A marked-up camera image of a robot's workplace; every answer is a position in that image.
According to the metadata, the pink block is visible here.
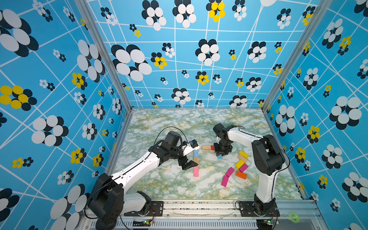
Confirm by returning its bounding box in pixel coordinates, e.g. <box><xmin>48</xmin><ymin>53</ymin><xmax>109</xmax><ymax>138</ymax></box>
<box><xmin>194</xmin><ymin>166</ymin><xmax>199</xmax><ymax>177</ymax></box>

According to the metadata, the yellow block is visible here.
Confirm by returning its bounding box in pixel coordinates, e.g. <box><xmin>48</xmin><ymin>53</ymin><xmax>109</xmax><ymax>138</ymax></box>
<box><xmin>235</xmin><ymin>160</ymin><xmax>245</xmax><ymax>169</ymax></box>
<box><xmin>239</xmin><ymin>151</ymin><xmax>249</xmax><ymax>159</ymax></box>

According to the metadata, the magenta block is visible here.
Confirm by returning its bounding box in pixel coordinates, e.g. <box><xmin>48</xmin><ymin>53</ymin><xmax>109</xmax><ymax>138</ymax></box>
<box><xmin>239</xmin><ymin>163</ymin><xmax>248</xmax><ymax>173</ymax></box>
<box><xmin>225</xmin><ymin>167</ymin><xmax>235</xmax><ymax>177</ymax></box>
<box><xmin>221</xmin><ymin>175</ymin><xmax>229</xmax><ymax>187</ymax></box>

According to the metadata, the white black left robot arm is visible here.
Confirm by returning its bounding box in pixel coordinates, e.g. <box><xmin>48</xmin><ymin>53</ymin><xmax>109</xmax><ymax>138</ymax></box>
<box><xmin>86</xmin><ymin>131</ymin><xmax>199</xmax><ymax>230</ymax></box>

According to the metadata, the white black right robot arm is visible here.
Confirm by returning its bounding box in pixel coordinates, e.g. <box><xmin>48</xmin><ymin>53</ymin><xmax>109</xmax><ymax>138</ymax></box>
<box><xmin>213</xmin><ymin>123</ymin><xmax>286</xmax><ymax>217</ymax></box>

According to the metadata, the orange block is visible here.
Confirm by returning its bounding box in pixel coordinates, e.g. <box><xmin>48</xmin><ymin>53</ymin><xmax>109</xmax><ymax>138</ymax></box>
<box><xmin>236</xmin><ymin>171</ymin><xmax>247</xmax><ymax>180</ymax></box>

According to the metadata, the green tape roll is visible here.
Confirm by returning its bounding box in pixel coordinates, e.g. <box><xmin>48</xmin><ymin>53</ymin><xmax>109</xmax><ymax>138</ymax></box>
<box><xmin>288</xmin><ymin>212</ymin><xmax>300</xmax><ymax>223</ymax></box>

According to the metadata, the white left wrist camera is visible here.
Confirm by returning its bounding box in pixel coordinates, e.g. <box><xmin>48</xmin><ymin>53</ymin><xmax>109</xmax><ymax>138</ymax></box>
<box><xmin>182</xmin><ymin>140</ymin><xmax>200</xmax><ymax>156</ymax></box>

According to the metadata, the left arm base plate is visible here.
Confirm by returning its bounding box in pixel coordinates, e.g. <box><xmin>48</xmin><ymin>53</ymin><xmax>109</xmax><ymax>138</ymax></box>
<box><xmin>122</xmin><ymin>201</ymin><xmax>164</xmax><ymax>217</ymax></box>

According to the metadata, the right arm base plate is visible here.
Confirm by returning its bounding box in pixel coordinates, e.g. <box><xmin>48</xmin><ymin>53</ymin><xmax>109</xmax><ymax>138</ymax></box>
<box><xmin>236</xmin><ymin>201</ymin><xmax>280</xmax><ymax>218</ymax></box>

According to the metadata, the aluminium frame post left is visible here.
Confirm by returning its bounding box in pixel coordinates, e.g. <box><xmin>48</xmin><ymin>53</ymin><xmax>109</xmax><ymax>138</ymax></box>
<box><xmin>75</xmin><ymin>0</ymin><xmax>132</xmax><ymax>114</ymax></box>

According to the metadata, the aluminium frame post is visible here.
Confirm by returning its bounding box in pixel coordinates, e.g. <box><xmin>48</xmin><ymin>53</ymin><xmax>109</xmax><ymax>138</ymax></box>
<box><xmin>262</xmin><ymin>0</ymin><xmax>333</xmax><ymax>113</ymax></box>
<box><xmin>75</xmin><ymin>0</ymin><xmax>132</xmax><ymax>114</ymax></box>

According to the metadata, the aluminium frame post right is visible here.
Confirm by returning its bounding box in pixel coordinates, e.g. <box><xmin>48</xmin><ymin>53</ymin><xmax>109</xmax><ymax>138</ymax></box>
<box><xmin>262</xmin><ymin>0</ymin><xmax>333</xmax><ymax>113</ymax></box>

